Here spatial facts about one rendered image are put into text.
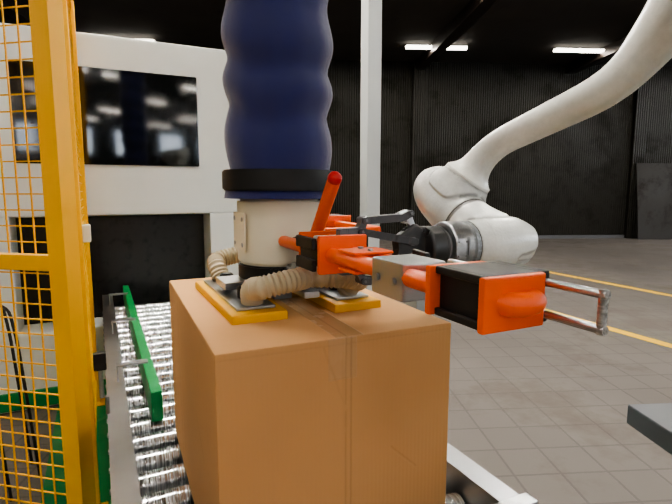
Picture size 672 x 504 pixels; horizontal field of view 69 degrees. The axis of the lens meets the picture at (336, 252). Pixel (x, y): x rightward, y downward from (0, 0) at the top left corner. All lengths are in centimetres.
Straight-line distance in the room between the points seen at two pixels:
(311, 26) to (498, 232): 50
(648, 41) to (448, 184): 38
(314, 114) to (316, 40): 13
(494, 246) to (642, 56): 36
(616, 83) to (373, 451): 71
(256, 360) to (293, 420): 11
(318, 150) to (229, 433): 52
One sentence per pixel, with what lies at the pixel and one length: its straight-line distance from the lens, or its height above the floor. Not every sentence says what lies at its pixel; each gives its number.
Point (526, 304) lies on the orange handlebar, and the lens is 45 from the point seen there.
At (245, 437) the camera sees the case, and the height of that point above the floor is 82.
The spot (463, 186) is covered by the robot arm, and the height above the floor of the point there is 118.
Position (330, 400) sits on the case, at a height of 85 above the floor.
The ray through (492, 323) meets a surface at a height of 106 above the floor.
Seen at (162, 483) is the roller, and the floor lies 53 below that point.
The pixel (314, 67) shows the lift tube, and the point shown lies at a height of 140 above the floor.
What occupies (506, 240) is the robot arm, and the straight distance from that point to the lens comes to 91.
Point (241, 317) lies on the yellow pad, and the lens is 84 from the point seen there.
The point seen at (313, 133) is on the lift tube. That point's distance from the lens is 94.
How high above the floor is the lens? 117
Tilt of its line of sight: 7 degrees down
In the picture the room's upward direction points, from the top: straight up
